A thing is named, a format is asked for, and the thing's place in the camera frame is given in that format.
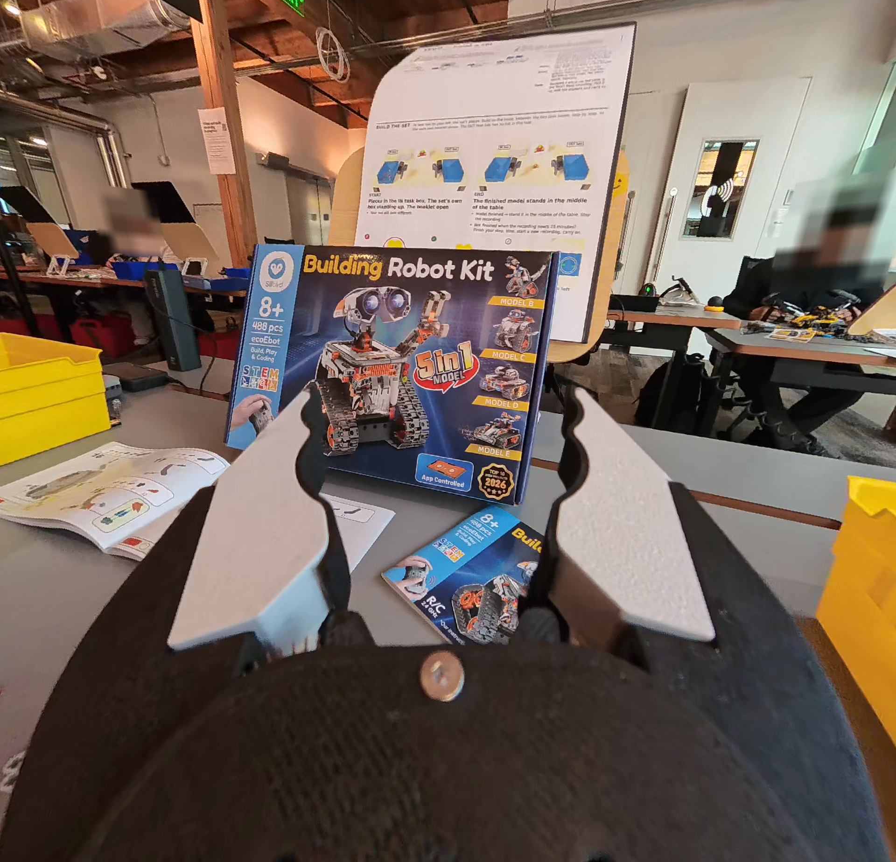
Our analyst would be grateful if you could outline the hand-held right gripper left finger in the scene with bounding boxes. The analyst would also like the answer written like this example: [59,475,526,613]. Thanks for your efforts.
[168,386,352,659]

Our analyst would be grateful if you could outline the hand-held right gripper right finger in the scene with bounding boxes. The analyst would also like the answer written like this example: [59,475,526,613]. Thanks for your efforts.
[528,386,716,660]

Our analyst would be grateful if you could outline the yellow plastic bin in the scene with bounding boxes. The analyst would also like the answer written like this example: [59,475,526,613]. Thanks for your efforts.
[815,476,896,744]
[0,332,112,467]

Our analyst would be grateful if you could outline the grey desk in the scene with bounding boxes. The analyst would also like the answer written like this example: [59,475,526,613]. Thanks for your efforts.
[0,361,896,807]

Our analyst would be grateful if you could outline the open instruction booklet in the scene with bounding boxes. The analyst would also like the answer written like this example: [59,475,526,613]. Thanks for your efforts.
[0,442,396,572]

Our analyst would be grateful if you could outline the plain black backpack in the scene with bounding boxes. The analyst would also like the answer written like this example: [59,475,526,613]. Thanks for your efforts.
[633,354,708,432]

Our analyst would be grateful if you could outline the blue manual booklet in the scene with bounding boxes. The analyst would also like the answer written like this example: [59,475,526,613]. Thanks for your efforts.
[381,504,543,645]

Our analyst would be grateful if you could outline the black charger box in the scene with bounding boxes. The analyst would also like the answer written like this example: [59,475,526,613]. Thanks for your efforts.
[105,363,169,392]

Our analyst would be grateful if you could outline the blue robot kit box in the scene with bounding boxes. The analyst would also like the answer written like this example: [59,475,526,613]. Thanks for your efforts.
[225,245,561,506]

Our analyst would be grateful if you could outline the black tall device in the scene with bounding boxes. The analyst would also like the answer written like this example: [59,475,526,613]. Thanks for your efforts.
[143,268,203,371]

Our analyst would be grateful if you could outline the red storage bin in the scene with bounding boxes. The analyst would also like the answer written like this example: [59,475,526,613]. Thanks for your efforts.
[70,312,135,359]

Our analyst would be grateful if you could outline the wood-edged table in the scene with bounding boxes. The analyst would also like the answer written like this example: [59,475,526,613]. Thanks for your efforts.
[706,326,896,437]

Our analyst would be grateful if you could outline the yellow brick model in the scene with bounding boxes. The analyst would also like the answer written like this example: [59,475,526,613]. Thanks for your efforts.
[791,305,851,331]

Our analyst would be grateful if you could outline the white door with window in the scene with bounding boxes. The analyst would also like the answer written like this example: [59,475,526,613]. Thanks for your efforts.
[654,78,813,303]

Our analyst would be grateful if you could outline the white paper notice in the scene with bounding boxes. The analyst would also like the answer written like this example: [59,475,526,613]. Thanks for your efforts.
[198,108,237,175]

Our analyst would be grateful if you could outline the black cable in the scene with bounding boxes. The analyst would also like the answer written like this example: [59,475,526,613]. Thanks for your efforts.
[198,312,235,395]

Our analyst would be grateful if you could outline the wooden post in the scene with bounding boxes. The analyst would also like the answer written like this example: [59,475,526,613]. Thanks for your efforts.
[190,0,259,268]

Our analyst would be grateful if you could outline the coiled white cable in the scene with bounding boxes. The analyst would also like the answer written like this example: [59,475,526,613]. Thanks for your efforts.
[315,28,351,83]

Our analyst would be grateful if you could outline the silver air duct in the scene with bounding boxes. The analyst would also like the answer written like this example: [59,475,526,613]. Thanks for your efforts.
[21,0,190,63]

